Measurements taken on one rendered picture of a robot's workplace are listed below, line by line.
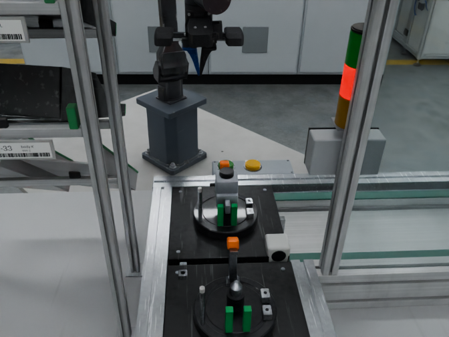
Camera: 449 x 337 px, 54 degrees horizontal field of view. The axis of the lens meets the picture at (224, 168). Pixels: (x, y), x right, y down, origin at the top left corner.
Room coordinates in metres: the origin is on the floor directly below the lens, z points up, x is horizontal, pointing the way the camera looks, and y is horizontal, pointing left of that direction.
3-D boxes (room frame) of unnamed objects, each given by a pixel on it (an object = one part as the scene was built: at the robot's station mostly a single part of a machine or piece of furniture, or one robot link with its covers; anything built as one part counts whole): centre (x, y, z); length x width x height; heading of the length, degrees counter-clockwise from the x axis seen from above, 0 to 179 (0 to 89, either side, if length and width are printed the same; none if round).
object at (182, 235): (0.75, 0.00, 0.96); 0.24 x 0.24 x 0.02; 4
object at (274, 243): (0.65, -0.11, 0.97); 0.05 x 0.05 x 0.04; 4
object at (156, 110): (1.16, 0.16, 0.96); 0.15 x 0.15 x 0.20; 48
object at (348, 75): (0.64, -0.20, 1.33); 0.05 x 0.05 x 0.05
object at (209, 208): (0.75, 0.00, 0.98); 0.14 x 0.14 x 0.02
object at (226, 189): (0.73, -0.01, 1.06); 0.08 x 0.04 x 0.07; 4
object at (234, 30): (0.94, 0.06, 1.33); 0.19 x 0.06 x 0.08; 94
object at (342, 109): (0.64, -0.20, 1.28); 0.05 x 0.05 x 0.05
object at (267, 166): (0.97, -0.07, 0.93); 0.21 x 0.07 x 0.06; 94
